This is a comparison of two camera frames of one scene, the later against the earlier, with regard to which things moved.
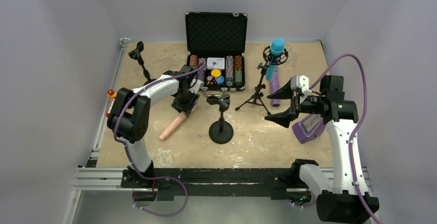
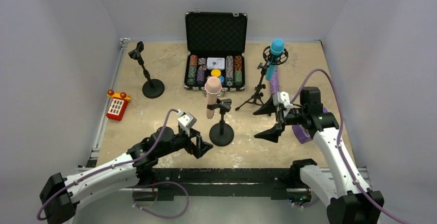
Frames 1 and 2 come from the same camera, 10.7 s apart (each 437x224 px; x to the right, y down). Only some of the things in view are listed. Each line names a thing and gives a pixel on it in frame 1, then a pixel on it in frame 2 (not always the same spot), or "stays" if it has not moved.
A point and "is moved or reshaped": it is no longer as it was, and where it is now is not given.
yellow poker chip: x=216 y=72 stays
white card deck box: x=215 y=63 stays
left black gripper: x=186 y=100 to x=192 y=140
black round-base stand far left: x=136 y=54 stays
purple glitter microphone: x=274 y=87 stays
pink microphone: x=181 y=117 is moved or reshaped
